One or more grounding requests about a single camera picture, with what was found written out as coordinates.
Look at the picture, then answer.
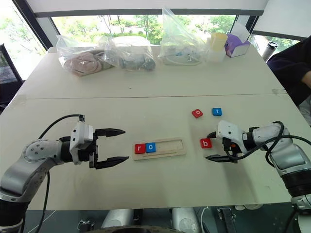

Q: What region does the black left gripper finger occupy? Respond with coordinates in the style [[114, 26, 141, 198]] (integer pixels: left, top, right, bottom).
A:
[[95, 156, 130, 170], [94, 128, 126, 140]]

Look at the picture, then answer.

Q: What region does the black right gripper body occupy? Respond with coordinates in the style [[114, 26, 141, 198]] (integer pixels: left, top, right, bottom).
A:
[[222, 137, 241, 164]]

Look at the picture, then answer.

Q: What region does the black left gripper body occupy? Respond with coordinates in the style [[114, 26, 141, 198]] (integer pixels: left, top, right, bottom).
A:
[[88, 131, 100, 169]]

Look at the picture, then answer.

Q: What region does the red letter b block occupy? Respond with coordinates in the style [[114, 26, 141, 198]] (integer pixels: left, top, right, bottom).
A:
[[199, 138, 213, 149]]

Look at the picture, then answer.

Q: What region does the red letter r block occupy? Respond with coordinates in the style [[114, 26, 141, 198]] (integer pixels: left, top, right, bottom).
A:
[[134, 143, 147, 155]]

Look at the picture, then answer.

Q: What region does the wooden letter tray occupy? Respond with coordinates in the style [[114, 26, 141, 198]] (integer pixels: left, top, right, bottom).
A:
[[132, 137, 188, 162]]

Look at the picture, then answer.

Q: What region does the silver rounded robot leg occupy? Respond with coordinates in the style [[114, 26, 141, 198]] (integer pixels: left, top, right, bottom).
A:
[[171, 207, 200, 233], [100, 208, 135, 229]]

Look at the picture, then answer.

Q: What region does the small metal clamp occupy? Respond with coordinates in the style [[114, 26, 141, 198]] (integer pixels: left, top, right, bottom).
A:
[[77, 219, 95, 232]]

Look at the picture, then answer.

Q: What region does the clear bag with grey item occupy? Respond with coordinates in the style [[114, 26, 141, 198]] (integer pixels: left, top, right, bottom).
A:
[[104, 35, 156, 73]]

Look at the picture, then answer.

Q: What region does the clear bag with pink cloth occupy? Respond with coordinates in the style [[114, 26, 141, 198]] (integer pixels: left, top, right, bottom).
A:
[[55, 34, 116, 78]]

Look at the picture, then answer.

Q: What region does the white translucent container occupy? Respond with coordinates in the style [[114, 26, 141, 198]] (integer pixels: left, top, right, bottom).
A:
[[207, 37, 227, 64]]

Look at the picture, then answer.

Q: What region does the purple and white carton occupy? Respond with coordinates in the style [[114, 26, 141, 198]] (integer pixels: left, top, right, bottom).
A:
[[224, 22, 251, 59]]

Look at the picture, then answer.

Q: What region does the pale yellow cup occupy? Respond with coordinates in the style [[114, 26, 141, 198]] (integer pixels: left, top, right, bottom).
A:
[[209, 32, 228, 52]]

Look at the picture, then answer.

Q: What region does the tall clear plastic bag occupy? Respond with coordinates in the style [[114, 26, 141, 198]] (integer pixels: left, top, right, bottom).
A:
[[157, 6, 211, 67]]

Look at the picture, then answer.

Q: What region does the person in dark clothing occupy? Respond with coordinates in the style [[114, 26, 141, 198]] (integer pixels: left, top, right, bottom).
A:
[[266, 34, 311, 109]]

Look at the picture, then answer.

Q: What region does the dark thermos bottle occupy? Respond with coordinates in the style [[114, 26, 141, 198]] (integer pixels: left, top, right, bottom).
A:
[[261, 41, 278, 61]]

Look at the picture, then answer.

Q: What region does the black mesh chair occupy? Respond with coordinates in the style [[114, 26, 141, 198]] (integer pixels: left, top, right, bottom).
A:
[[0, 43, 26, 115]]

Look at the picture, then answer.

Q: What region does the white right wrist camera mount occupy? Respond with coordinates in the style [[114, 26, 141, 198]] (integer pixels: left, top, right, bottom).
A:
[[216, 120, 246, 154]]

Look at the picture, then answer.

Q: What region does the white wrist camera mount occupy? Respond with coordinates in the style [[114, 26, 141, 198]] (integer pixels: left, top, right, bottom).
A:
[[69, 122, 94, 166], [216, 120, 246, 154]]

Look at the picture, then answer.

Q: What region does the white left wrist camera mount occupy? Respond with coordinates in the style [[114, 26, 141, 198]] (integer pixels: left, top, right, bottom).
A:
[[69, 122, 94, 166]]

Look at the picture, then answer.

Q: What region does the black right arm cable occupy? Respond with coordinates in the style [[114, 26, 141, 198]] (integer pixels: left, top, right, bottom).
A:
[[251, 121, 311, 168]]

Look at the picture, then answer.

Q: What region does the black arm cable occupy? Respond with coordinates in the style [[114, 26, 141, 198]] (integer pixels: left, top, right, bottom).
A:
[[251, 121, 311, 168], [38, 114, 86, 233]]

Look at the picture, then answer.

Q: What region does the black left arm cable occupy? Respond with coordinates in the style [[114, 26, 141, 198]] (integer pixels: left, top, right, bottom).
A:
[[38, 114, 86, 233]]

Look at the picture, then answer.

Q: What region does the black metal bracket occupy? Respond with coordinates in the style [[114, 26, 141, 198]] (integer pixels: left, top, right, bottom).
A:
[[217, 207, 237, 233]]

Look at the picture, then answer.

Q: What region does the thin white cable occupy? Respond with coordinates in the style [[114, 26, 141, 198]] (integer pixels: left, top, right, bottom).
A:
[[199, 206, 210, 233]]

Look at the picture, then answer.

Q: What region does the black window frame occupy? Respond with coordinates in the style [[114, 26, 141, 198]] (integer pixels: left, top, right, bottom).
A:
[[10, 0, 311, 53]]

